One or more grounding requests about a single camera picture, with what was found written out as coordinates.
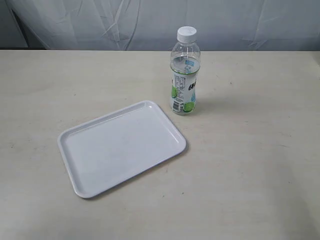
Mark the white wrinkled backdrop cloth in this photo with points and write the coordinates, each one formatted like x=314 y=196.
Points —
x=151 y=25

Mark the clear plastic drink bottle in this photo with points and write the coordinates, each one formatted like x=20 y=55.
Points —
x=185 y=63

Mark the white rectangular plastic tray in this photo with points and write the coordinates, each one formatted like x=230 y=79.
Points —
x=109 y=150

